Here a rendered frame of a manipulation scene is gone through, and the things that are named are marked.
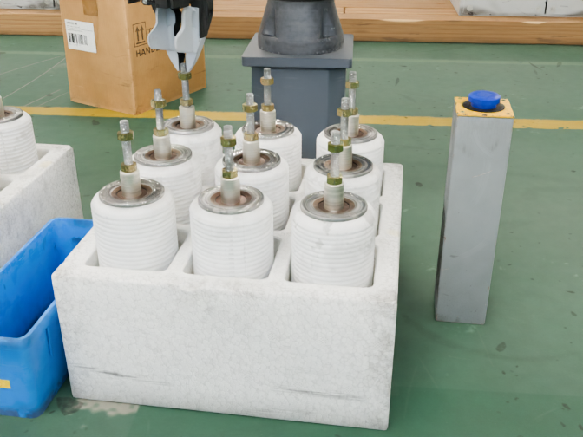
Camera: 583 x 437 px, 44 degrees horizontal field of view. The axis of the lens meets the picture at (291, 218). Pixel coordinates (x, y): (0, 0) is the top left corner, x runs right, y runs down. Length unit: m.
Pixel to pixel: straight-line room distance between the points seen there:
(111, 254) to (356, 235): 0.28
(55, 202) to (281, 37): 0.46
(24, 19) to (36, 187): 1.83
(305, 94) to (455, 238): 0.40
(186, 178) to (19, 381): 0.31
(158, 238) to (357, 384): 0.28
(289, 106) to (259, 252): 0.49
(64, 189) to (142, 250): 0.40
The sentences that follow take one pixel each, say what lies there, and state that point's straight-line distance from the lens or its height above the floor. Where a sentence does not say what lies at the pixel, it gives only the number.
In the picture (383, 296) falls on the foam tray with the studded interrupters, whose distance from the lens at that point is 0.79.
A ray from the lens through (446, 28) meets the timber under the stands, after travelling 2.69.
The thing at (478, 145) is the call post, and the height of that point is 0.27.
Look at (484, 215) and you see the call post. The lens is 0.99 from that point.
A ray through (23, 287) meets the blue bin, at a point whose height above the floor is 0.07.
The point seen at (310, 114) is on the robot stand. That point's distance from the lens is 1.27.
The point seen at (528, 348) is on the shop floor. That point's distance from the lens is 1.06.
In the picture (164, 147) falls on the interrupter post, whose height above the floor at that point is 0.27.
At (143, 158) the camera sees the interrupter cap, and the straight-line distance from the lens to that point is 0.96.
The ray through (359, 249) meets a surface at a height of 0.22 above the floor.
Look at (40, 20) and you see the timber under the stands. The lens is 2.91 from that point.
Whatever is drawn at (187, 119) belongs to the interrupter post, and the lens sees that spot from 1.06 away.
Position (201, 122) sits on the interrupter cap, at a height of 0.25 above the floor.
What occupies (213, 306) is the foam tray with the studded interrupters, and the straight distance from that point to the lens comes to 0.81.
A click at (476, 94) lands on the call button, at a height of 0.33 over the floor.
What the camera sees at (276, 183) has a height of 0.24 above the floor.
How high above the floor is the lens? 0.61
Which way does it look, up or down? 27 degrees down
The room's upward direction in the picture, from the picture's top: straight up
